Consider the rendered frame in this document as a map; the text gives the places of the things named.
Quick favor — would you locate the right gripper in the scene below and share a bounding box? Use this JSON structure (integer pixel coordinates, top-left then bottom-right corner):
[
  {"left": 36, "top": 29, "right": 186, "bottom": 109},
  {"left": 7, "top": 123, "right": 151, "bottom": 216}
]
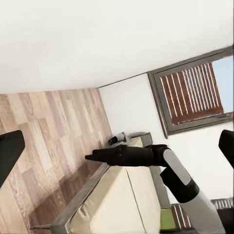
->
[{"left": 85, "top": 144, "right": 142, "bottom": 167}]

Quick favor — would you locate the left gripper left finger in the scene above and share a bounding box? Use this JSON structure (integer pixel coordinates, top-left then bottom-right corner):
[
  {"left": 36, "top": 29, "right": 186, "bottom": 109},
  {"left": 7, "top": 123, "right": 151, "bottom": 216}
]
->
[{"left": 0, "top": 130, "right": 25, "bottom": 188}]

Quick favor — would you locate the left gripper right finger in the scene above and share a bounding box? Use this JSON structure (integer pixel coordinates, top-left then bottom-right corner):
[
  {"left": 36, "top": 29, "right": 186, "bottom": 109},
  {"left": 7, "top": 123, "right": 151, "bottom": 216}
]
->
[{"left": 218, "top": 130, "right": 234, "bottom": 169}]

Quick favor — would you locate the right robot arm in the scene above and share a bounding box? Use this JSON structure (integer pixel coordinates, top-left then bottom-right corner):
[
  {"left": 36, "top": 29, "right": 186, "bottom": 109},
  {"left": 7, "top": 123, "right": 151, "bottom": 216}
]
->
[{"left": 85, "top": 132, "right": 234, "bottom": 234}]

